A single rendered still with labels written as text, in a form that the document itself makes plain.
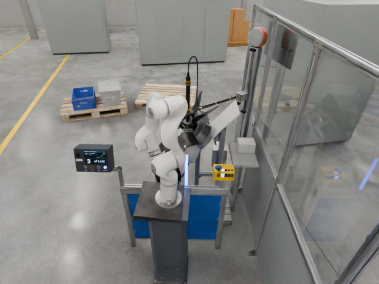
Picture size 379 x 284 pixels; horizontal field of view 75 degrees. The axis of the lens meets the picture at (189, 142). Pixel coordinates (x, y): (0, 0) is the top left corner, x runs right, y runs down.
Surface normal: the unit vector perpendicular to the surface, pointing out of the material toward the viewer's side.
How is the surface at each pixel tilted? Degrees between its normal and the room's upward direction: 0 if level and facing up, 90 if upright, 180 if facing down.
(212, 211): 90
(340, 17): 90
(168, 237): 90
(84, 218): 0
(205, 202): 90
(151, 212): 5
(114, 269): 0
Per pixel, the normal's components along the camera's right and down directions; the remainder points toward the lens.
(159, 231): -0.07, 0.57
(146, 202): 0.07, -0.78
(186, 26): 0.19, 0.56
